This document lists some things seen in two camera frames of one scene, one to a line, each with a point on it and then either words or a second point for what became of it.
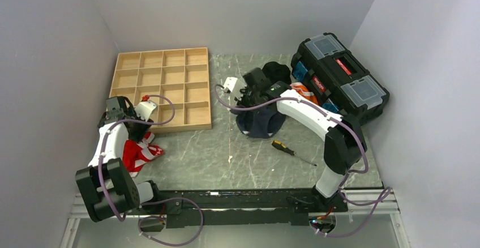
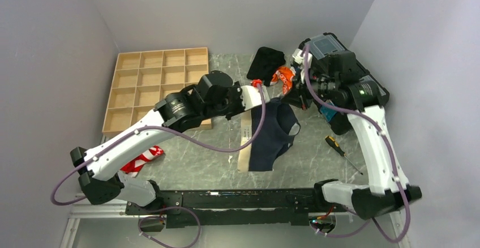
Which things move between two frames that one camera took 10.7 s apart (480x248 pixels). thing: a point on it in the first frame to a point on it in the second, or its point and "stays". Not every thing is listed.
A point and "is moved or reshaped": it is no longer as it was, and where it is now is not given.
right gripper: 241,99 to 299,93
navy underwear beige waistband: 262,123 is moved or reshaped
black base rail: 223,208 stays
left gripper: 138,135 to 240,92
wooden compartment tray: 176,80 stays
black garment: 277,72 to 265,63
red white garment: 135,154 stays
